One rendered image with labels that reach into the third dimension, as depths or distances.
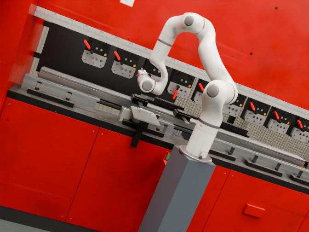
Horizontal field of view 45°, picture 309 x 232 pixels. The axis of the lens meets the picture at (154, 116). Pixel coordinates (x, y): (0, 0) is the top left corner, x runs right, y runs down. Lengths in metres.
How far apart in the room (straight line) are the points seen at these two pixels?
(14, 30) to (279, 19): 1.68
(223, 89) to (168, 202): 0.65
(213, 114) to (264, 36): 0.92
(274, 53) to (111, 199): 1.51
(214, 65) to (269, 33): 0.80
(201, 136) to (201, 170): 0.18
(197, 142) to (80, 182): 0.97
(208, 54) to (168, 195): 0.77
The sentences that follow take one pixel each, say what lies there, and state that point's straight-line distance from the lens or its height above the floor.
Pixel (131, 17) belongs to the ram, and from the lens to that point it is 2.42.
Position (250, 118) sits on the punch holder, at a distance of 2.72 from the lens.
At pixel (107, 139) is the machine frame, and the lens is 2.45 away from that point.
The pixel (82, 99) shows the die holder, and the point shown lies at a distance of 2.50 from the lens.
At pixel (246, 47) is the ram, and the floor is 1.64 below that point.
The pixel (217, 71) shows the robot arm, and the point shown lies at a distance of 1.96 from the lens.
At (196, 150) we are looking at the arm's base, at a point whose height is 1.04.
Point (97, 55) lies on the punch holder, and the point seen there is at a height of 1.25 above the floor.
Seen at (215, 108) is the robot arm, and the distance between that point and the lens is 1.87.
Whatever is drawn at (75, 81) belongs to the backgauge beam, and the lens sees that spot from 2.75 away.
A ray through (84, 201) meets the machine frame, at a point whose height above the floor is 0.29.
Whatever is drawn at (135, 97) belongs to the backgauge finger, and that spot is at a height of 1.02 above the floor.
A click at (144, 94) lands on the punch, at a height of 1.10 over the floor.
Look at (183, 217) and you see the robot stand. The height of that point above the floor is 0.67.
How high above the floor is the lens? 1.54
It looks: 12 degrees down
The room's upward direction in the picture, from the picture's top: 22 degrees clockwise
